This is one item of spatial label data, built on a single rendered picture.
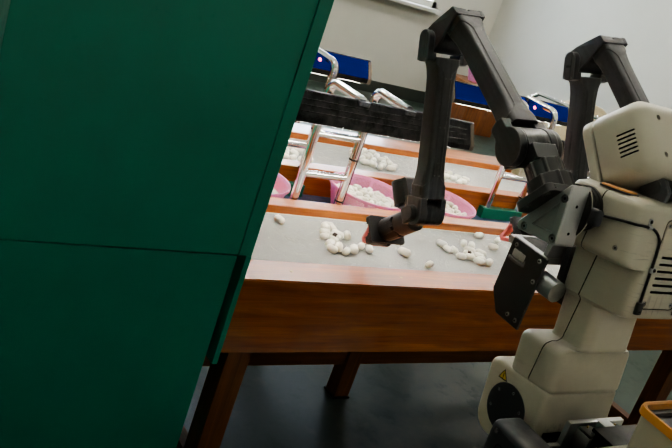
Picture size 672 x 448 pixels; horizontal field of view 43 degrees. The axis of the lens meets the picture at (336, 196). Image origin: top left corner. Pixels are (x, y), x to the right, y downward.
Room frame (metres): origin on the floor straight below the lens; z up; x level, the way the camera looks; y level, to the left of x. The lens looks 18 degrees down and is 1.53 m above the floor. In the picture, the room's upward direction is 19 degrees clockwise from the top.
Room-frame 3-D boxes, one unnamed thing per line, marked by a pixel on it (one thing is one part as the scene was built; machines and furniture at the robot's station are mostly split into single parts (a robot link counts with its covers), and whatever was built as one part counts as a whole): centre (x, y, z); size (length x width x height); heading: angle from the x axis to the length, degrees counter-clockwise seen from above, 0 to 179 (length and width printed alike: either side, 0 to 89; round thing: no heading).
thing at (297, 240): (2.39, -0.43, 0.73); 1.81 x 0.30 x 0.02; 126
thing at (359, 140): (2.25, 0.00, 0.90); 0.20 x 0.19 x 0.45; 126
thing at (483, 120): (8.16, -0.91, 0.32); 0.42 x 0.42 x 0.63; 36
